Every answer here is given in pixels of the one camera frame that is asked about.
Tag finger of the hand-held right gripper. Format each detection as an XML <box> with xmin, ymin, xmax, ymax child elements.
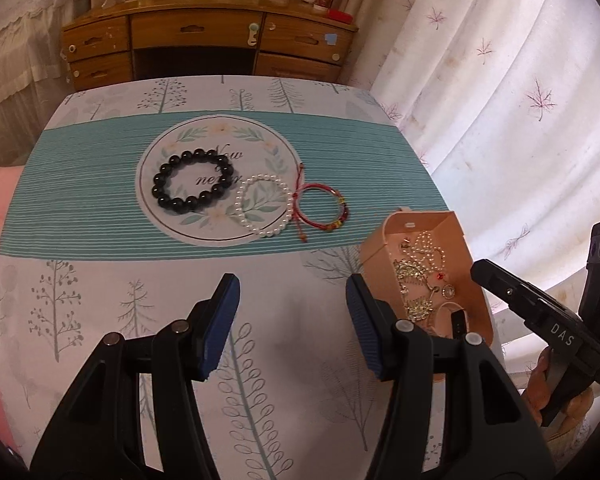
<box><xmin>470</xmin><ymin>259</ymin><xmax>566</xmax><ymax>321</ymax></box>

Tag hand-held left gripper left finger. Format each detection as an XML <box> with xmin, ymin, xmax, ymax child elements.
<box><xmin>30</xmin><ymin>272</ymin><xmax>242</xmax><ymax>480</ymax></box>

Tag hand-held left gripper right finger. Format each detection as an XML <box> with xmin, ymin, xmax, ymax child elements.
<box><xmin>345</xmin><ymin>274</ymin><xmax>553</xmax><ymax>480</ymax></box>

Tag pink smartwatch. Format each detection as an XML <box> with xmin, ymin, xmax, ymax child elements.
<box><xmin>432</xmin><ymin>302</ymin><xmax>468</xmax><ymax>341</ymax></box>

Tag gold leaf necklace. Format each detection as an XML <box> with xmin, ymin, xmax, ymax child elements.
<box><xmin>392</xmin><ymin>257</ymin><xmax>436</xmax><ymax>323</ymax></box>

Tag white pearl necklace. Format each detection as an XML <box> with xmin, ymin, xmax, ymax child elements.
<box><xmin>405</xmin><ymin>230</ymin><xmax>448</xmax><ymax>266</ymax></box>

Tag person's right hand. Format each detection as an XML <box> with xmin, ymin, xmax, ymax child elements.
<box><xmin>526</xmin><ymin>346</ymin><xmax>596</xmax><ymax>433</ymax></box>

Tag tree print tablecloth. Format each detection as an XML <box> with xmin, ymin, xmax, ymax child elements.
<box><xmin>0</xmin><ymin>76</ymin><xmax>506</xmax><ymax>480</ymax></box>

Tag white leaf print curtain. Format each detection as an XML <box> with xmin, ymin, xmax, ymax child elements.
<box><xmin>340</xmin><ymin>0</ymin><xmax>600</xmax><ymax>411</ymax></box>

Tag wooden desk with drawers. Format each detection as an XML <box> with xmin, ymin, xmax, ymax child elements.
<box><xmin>60</xmin><ymin>0</ymin><xmax>360</xmax><ymax>92</ymax></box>

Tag white lace cover cloth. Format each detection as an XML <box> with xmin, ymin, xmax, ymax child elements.
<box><xmin>0</xmin><ymin>0</ymin><xmax>96</xmax><ymax>168</ymax></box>

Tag red cord bracelet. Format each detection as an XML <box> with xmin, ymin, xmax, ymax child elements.
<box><xmin>292</xmin><ymin>162</ymin><xmax>352</xmax><ymax>244</ymax></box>

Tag white pearl bracelet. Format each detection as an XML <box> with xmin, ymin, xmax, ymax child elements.
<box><xmin>236</xmin><ymin>174</ymin><xmax>294</xmax><ymax>239</ymax></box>

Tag dark bead bracelet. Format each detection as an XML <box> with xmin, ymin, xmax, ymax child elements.
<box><xmin>151</xmin><ymin>148</ymin><xmax>235</xmax><ymax>215</ymax></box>

